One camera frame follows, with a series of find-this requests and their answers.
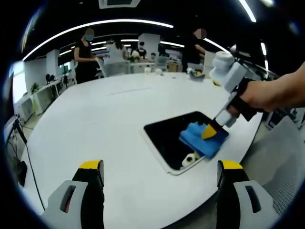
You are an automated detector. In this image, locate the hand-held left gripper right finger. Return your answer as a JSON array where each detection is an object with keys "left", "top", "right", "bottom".
[{"left": 216, "top": 160, "right": 281, "bottom": 229}]

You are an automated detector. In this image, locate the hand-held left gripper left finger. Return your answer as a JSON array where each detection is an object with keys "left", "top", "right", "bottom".
[{"left": 41, "top": 159, "right": 105, "bottom": 229}]

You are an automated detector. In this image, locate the blue cleaning cloth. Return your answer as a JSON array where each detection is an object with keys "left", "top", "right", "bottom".
[{"left": 179, "top": 121, "right": 229, "bottom": 159}]

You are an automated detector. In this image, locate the person's right hand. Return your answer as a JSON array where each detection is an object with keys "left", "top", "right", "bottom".
[{"left": 227, "top": 80, "right": 270, "bottom": 122}]

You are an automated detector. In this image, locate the grey mesh office chair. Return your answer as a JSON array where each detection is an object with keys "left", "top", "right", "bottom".
[{"left": 240, "top": 114, "right": 305, "bottom": 215}]

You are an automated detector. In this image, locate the black power adapter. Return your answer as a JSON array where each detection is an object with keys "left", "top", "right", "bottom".
[{"left": 17, "top": 160, "right": 28, "bottom": 187}]

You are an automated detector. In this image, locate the green desk plant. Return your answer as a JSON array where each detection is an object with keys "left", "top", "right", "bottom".
[{"left": 128, "top": 51, "right": 141, "bottom": 63}]

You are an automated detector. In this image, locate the black cable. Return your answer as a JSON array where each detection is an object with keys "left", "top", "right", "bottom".
[{"left": 13, "top": 118, "right": 46, "bottom": 211}]

